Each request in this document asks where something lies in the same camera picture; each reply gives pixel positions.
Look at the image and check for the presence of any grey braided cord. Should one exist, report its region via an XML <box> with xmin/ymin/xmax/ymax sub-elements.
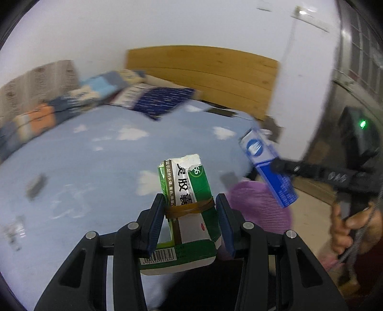
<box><xmin>338</xmin><ymin>203</ymin><xmax>376</xmax><ymax>265</ymax></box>

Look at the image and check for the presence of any striped brown pillow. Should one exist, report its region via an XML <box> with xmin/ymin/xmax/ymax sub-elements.
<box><xmin>0</xmin><ymin>60</ymin><xmax>80</xmax><ymax>120</ymax></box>

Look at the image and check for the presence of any dark blue starry pillow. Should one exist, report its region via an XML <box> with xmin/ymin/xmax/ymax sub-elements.
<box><xmin>109</xmin><ymin>84</ymin><xmax>199</xmax><ymax>122</ymax></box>

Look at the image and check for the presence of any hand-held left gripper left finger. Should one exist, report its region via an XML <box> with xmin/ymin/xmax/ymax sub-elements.
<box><xmin>34</xmin><ymin>194</ymin><xmax>165</xmax><ymax>311</ymax></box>

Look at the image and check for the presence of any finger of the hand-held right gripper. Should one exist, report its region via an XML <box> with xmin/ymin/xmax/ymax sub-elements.
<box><xmin>270</xmin><ymin>158</ymin><xmax>364</xmax><ymax>187</ymax></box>

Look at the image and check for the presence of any wooden headboard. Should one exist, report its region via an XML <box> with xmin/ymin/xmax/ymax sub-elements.
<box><xmin>124</xmin><ymin>46</ymin><xmax>280</xmax><ymax>120</ymax></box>

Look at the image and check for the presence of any green white medicine box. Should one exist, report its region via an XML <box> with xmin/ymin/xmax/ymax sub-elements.
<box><xmin>140</xmin><ymin>154</ymin><xmax>222</xmax><ymax>276</ymax></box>

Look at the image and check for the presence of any purple plastic basket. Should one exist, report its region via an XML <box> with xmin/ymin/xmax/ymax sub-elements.
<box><xmin>226</xmin><ymin>181</ymin><xmax>292</xmax><ymax>261</ymax></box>

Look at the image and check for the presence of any crumpled clear plastic wrapper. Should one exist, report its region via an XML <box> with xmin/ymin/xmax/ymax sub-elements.
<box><xmin>0</xmin><ymin>218</ymin><xmax>28</xmax><ymax>252</ymax></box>

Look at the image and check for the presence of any white wall cable duct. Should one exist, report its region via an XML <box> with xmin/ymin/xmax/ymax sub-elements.
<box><xmin>257</xmin><ymin>0</ymin><xmax>332</xmax><ymax>33</ymax></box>

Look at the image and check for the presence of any blue cloud bedsheet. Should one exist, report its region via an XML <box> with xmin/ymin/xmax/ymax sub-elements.
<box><xmin>0</xmin><ymin>99</ymin><xmax>261</xmax><ymax>311</ymax></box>

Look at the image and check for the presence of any metal door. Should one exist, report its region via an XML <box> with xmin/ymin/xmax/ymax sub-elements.
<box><xmin>302</xmin><ymin>0</ymin><xmax>383</xmax><ymax>168</ymax></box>

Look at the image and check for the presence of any brown rubber band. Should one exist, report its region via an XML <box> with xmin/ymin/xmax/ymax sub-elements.
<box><xmin>164</xmin><ymin>199</ymin><xmax>215</xmax><ymax>219</ymax></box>

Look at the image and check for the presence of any blue medicine box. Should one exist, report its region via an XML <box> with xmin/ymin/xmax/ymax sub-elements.
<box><xmin>238</xmin><ymin>127</ymin><xmax>299</xmax><ymax>208</ymax></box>

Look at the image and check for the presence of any person's right hand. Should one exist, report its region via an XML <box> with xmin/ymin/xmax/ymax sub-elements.
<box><xmin>329</xmin><ymin>200</ymin><xmax>383</xmax><ymax>258</ymax></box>

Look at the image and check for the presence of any patchwork cartoon quilt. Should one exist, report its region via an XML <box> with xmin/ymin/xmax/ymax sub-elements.
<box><xmin>0</xmin><ymin>69</ymin><xmax>147</xmax><ymax>162</ymax></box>

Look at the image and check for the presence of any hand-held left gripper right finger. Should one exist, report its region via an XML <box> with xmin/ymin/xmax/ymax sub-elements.
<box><xmin>215</xmin><ymin>194</ymin><xmax>349</xmax><ymax>311</ymax></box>

